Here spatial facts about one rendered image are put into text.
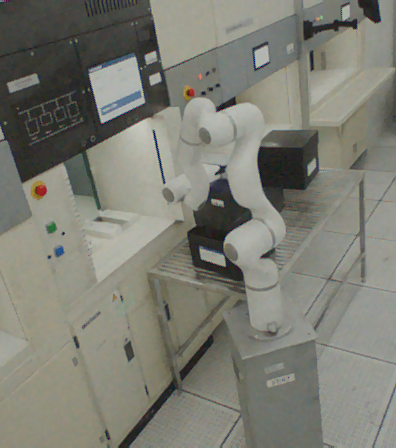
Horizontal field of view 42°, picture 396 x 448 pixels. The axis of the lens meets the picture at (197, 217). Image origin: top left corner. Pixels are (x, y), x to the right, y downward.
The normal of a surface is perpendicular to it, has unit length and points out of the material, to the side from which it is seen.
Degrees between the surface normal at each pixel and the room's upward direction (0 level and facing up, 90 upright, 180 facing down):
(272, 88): 90
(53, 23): 90
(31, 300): 90
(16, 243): 90
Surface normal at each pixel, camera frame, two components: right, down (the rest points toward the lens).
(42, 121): 0.83, 0.12
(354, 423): -0.16, -0.88
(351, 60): -0.53, 0.45
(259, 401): 0.21, 0.40
